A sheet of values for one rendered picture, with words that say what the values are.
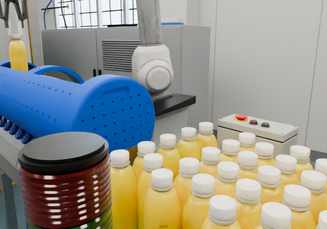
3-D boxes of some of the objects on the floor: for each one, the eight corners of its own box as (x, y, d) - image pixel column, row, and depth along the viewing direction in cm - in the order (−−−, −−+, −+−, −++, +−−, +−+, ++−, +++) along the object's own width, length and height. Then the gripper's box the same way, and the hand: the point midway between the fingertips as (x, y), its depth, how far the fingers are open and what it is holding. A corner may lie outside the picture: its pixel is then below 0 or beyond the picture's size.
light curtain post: (54, 206, 232) (31, -17, 192) (57, 209, 227) (35, -19, 188) (46, 209, 227) (22, -19, 188) (49, 212, 223) (25, -20, 184)
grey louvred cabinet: (81, 128, 434) (74, 30, 400) (205, 165, 307) (210, 26, 274) (49, 137, 392) (38, 29, 358) (177, 184, 266) (179, 24, 232)
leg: (21, 262, 173) (8, 167, 159) (25, 267, 169) (11, 171, 155) (11, 267, 170) (-4, 171, 155) (14, 273, 165) (0, 175, 151)
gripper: (25, -17, 129) (31, 36, 135) (-16, -22, 118) (-8, 36, 123) (31, -20, 124) (38, 36, 129) (-11, -26, 113) (-3, 36, 118)
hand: (14, 28), depth 126 cm, fingers closed on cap, 4 cm apart
